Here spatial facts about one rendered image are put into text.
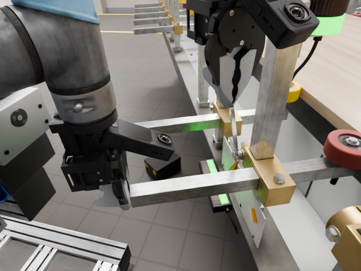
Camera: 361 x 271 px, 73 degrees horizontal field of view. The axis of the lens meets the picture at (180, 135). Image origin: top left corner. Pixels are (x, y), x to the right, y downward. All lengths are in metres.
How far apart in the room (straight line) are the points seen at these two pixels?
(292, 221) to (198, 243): 0.72
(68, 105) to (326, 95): 0.58
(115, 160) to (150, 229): 1.09
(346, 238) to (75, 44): 0.33
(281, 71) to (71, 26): 0.29
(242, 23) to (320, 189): 0.51
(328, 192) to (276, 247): 0.21
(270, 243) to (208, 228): 0.85
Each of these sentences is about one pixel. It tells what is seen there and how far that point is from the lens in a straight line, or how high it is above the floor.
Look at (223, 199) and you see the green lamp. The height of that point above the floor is 0.70.
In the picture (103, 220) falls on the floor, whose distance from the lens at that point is 1.53.
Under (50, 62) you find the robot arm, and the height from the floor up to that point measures 1.11.
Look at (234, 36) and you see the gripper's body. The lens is 0.33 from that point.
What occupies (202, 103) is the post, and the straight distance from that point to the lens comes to 0.97.
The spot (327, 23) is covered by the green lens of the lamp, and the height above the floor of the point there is 1.11.
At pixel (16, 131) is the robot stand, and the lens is 0.54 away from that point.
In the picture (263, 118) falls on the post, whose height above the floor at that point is 0.96.
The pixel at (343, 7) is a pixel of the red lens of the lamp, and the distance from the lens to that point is 0.41.
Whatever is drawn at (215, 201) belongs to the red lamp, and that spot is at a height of 0.70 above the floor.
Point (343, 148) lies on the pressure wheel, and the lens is 0.51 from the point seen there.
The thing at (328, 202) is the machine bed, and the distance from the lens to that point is 0.72.
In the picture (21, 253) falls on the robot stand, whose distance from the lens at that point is 1.33.
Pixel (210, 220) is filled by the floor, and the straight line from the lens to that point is 1.44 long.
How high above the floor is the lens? 1.19
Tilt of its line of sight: 36 degrees down
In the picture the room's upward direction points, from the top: 3 degrees counter-clockwise
